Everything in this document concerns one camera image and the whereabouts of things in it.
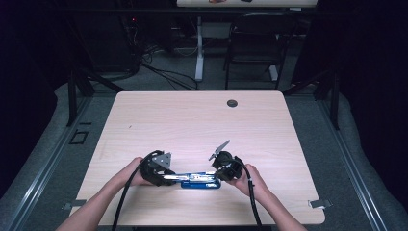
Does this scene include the dark cabinet with red light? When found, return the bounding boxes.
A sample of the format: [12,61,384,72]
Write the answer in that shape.
[71,13,142,73]

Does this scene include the grey metal bracket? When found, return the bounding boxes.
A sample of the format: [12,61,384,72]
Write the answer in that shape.
[307,198,334,210]
[62,198,88,212]

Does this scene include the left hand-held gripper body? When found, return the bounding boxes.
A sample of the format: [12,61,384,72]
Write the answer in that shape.
[139,149,173,188]

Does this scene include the black chair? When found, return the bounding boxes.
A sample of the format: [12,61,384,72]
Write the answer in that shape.
[223,13,299,91]

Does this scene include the short white desk foot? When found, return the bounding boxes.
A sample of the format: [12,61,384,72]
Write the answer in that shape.
[268,64,279,82]

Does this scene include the right hand-held gripper black cable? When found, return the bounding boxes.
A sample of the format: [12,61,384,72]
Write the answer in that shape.
[224,155,264,231]

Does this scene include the black metal stand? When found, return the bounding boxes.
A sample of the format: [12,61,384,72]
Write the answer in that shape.
[66,66,126,127]
[282,68,341,131]

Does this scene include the black floor cables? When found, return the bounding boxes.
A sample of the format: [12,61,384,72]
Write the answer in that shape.
[140,44,200,91]

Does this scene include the aluminium rail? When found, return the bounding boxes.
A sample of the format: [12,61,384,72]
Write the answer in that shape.
[0,95,94,231]
[317,95,389,231]

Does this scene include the black floor frame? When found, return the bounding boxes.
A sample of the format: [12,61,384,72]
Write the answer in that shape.
[68,128,90,145]

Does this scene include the blue stapler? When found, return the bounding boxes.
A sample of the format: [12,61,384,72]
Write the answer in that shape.
[163,171,223,191]

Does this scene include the long white desk leg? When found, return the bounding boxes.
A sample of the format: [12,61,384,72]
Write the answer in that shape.
[194,15,205,83]

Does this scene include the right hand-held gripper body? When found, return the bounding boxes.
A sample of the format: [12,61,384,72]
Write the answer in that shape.
[208,139,245,182]

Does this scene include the left hand-held gripper black cable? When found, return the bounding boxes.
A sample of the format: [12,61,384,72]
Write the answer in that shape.
[110,149,162,231]

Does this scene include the person's left hand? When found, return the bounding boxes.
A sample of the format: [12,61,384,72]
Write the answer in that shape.
[120,156,154,188]

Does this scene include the person's right hand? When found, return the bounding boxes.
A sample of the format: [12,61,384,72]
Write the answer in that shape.
[226,163,269,198]

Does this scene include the hand-held gripper black cable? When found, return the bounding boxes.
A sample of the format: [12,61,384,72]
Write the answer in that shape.
[224,155,264,231]
[110,149,162,231]

